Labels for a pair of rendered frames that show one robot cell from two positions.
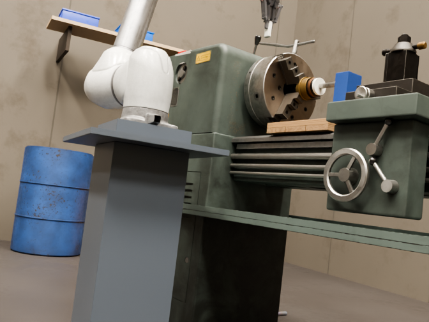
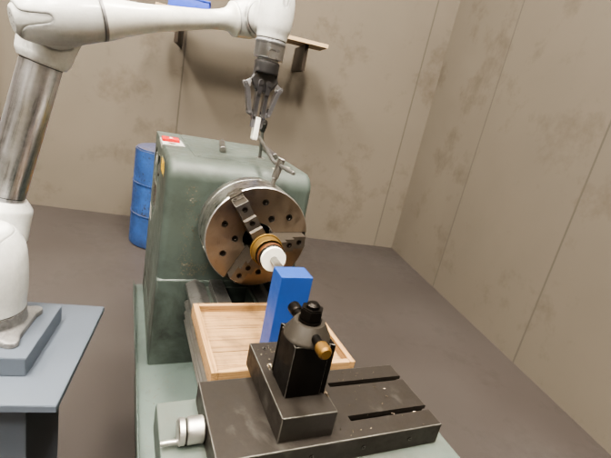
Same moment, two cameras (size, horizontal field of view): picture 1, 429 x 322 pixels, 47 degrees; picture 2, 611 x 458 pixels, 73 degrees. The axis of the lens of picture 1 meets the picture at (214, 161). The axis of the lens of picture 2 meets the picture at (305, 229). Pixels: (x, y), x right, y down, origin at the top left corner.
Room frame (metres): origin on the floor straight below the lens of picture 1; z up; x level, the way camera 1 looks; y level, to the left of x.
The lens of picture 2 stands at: (0.92, -0.63, 1.50)
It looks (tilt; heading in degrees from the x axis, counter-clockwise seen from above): 17 degrees down; 11
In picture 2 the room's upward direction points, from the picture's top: 12 degrees clockwise
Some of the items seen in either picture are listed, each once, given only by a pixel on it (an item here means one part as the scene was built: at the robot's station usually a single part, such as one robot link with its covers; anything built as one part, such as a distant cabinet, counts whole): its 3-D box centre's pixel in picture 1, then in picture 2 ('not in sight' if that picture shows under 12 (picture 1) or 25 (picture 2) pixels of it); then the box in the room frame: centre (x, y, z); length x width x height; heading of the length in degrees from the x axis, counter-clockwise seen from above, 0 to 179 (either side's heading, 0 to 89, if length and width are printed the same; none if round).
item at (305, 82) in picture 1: (309, 88); (267, 251); (1.96, -0.34, 1.08); 0.09 x 0.09 x 0.09; 36
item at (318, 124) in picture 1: (328, 135); (268, 337); (1.86, -0.42, 0.89); 0.36 x 0.30 x 0.04; 126
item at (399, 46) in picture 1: (403, 49); (307, 327); (1.54, -0.56, 1.14); 0.08 x 0.08 x 0.03
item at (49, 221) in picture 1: (53, 200); (165, 195); (4.19, 1.31, 0.43); 0.58 x 0.58 x 0.86
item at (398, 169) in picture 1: (371, 167); not in sight; (1.42, -0.45, 0.73); 0.27 x 0.12 x 0.27; 36
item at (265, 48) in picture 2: not in sight; (269, 51); (2.18, -0.17, 1.61); 0.09 x 0.09 x 0.06
